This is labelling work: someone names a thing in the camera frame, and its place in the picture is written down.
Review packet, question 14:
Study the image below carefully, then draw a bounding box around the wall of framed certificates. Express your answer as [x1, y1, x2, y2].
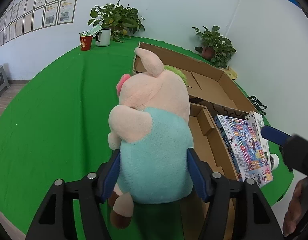
[0, 0, 83, 52]

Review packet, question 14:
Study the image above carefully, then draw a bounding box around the brown plant pot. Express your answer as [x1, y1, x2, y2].
[201, 46, 216, 59]

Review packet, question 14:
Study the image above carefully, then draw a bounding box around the large leafy green plant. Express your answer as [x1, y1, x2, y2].
[88, 0, 145, 43]

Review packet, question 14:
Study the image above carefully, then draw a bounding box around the brown cardboard box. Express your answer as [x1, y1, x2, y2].
[132, 42, 263, 240]

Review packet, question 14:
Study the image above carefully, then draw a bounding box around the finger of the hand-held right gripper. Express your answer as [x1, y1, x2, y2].
[261, 125, 293, 147]

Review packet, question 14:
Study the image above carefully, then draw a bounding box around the small leafy green plant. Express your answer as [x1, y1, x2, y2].
[192, 25, 236, 69]

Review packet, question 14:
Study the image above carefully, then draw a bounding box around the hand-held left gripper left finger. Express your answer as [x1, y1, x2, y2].
[26, 149, 120, 240]

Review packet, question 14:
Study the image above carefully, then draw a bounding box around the pink plush pig toy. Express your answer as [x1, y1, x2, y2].
[108, 47, 194, 229]

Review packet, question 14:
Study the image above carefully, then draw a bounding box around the white tape roll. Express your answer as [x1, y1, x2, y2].
[269, 154, 280, 171]

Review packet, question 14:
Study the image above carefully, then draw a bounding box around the white mug planter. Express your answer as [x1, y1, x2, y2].
[95, 29, 112, 47]

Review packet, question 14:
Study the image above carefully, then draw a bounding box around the person's right hand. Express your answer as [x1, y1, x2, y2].
[282, 180, 308, 237]

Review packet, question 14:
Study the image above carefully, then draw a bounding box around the colourful board game box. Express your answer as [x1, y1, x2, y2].
[214, 114, 274, 188]

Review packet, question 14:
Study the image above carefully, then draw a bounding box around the green paper packet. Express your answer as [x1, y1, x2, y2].
[79, 25, 103, 37]

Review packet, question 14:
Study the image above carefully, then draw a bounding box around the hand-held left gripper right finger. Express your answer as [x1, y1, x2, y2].
[187, 148, 285, 240]

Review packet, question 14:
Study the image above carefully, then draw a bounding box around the yellow object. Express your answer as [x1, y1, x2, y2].
[224, 67, 238, 80]

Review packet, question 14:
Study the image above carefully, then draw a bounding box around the white medicine box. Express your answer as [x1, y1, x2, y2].
[245, 112, 271, 160]

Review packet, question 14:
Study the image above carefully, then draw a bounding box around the red paper cup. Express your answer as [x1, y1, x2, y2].
[79, 35, 93, 52]

